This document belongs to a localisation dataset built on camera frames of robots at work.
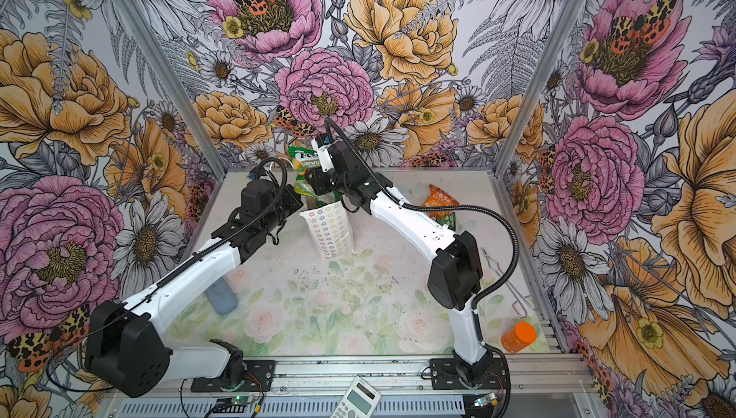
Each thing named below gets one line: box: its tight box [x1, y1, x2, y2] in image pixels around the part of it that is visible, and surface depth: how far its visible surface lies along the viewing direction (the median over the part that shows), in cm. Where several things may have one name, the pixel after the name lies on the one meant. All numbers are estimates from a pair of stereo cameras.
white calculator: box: [329, 375, 382, 418], surface depth 71 cm
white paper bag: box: [299, 200, 355, 260], surface depth 83 cm
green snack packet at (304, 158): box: [288, 145, 321, 198], surface depth 79 cm
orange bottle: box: [501, 322, 538, 353], surface depth 74 cm
